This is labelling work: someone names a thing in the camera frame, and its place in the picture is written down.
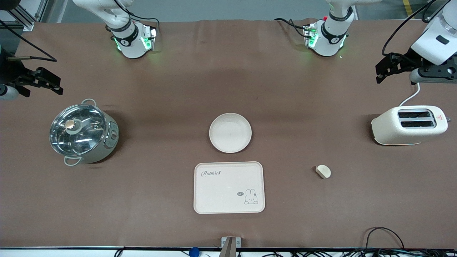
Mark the aluminium frame profile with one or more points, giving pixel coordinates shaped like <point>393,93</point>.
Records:
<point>21,18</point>

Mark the pale steamed bun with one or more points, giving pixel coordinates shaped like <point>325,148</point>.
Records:
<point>323,171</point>

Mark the glass pot lid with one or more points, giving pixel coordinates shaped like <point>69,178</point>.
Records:
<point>78,129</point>

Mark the cream rabbit print tray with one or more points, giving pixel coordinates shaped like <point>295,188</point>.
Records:
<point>228,187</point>

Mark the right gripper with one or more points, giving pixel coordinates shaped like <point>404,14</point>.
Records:
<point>10,72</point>

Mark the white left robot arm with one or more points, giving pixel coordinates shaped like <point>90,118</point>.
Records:
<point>332,35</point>

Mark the cream two-slot toaster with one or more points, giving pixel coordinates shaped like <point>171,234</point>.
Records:
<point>407,130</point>

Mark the round cream plate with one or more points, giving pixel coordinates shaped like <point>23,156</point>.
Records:
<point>230,132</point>

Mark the brown table cover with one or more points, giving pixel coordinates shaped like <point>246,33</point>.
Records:
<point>228,82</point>

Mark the grey metal camera bracket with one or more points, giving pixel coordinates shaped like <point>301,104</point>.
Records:
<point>230,244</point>

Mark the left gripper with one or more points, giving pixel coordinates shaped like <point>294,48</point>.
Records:
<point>407,59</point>

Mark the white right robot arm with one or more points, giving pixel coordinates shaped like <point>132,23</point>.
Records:
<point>130,39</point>

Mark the blue round knob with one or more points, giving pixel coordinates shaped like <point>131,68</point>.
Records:
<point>194,252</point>

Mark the steel electric cooking pot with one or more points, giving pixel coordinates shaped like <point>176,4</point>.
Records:
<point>110,137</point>

